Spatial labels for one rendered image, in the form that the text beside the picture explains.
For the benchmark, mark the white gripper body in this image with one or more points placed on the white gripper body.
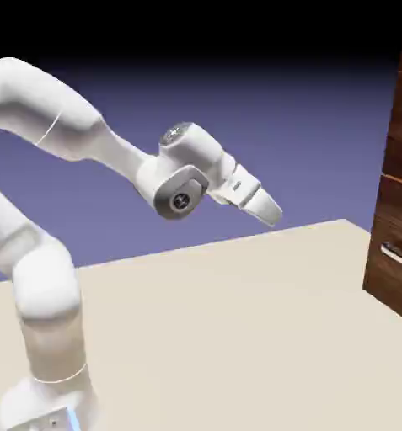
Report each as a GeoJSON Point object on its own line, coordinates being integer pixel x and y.
{"type": "Point", "coordinates": [263, 203]}

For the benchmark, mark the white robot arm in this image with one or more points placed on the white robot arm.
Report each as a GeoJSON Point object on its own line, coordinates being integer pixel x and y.
{"type": "Point", "coordinates": [62, 121]}

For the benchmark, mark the dark wood cabinet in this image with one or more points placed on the dark wood cabinet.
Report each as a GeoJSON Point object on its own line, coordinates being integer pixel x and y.
{"type": "Point", "coordinates": [394, 215]}

